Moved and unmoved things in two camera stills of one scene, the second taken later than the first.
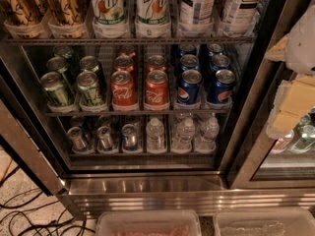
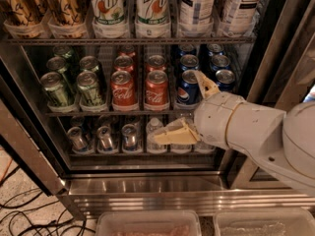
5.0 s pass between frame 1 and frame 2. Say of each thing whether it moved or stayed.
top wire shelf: stayed
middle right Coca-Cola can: stayed
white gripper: moved
